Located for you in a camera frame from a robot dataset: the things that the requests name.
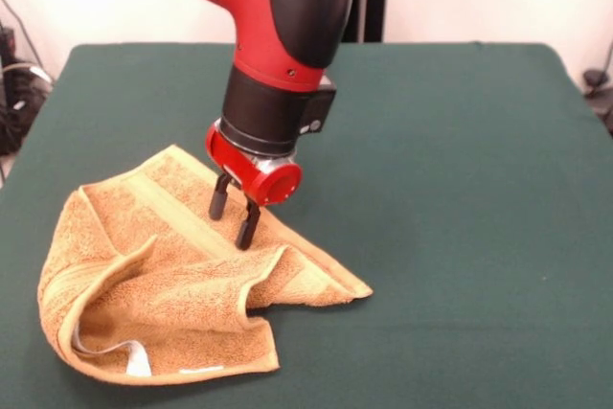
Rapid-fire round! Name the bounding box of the tan terry towel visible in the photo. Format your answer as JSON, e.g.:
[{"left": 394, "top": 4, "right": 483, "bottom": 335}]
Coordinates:
[{"left": 36, "top": 143, "right": 374, "bottom": 386}]

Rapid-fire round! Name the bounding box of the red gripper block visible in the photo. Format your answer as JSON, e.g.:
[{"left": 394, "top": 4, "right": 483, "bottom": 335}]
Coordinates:
[{"left": 205, "top": 124, "right": 303, "bottom": 251}]

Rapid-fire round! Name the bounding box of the black cable bundle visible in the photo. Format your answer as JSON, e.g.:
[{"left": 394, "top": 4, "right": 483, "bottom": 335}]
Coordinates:
[{"left": 0, "top": 0, "right": 54, "bottom": 156}]

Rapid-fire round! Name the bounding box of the dark green table cloth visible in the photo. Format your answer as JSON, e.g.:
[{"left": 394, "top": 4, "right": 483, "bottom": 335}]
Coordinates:
[{"left": 0, "top": 42, "right": 613, "bottom": 409}]

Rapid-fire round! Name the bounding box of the black stand base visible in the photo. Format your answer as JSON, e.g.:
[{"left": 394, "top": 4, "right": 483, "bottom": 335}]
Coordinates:
[{"left": 581, "top": 68, "right": 613, "bottom": 137}]

